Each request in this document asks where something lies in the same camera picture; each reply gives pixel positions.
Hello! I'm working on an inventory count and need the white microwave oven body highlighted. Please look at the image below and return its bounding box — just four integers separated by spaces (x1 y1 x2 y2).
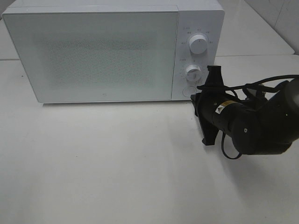
2 0 225 102

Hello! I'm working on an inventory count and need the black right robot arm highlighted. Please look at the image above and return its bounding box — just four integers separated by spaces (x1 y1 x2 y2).
191 65 299 155

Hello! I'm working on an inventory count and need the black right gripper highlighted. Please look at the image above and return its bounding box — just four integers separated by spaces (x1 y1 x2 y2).
191 65 222 146

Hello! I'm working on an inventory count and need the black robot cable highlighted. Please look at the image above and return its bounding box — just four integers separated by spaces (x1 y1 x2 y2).
197 74 299 160

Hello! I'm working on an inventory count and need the white microwave door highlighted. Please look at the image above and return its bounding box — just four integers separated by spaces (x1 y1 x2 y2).
4 12 178 103

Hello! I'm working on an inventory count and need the white microwave knob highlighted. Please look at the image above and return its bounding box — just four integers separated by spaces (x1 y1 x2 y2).
189 34 207 55
185 65 202 82

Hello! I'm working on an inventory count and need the round white door button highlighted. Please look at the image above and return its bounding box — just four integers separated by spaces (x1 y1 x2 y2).
183 86 197 98

